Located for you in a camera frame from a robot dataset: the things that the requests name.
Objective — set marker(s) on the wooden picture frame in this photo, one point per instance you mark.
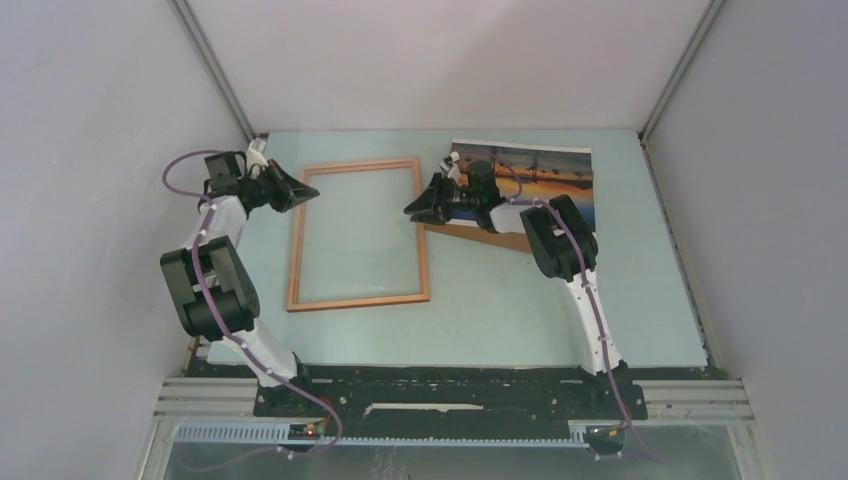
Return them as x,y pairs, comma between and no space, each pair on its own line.
353,246

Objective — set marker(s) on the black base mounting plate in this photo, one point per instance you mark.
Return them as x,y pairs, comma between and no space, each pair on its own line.
452,403

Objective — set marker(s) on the corner aluminium post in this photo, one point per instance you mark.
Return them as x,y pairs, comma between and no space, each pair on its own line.
692,48
207,56

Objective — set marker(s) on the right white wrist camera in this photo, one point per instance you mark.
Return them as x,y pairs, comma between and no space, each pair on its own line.
449,166

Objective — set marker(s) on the brown cardboard backing board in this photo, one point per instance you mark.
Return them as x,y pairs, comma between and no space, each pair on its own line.
477,235

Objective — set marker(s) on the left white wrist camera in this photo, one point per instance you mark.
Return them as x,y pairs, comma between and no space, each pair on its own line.
255,154

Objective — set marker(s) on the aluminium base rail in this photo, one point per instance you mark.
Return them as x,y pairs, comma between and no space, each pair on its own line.
669,403

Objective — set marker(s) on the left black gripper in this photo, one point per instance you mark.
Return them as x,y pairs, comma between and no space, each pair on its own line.
290,192

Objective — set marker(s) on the left corner aluminium post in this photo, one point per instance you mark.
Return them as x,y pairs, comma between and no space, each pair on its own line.
207,56

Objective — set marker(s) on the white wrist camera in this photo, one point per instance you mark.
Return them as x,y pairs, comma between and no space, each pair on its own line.
255,154
449,166

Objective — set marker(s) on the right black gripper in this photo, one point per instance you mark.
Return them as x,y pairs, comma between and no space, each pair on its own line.
433,202

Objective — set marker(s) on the sunset photo print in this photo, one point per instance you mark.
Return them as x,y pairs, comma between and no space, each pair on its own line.
533,171

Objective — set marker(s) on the right corner aluminium post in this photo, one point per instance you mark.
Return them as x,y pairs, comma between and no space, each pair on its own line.
692,48

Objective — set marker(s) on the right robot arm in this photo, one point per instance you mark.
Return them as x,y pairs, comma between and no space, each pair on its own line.
601,365

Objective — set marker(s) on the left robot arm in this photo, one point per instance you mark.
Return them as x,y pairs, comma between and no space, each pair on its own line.
209,285

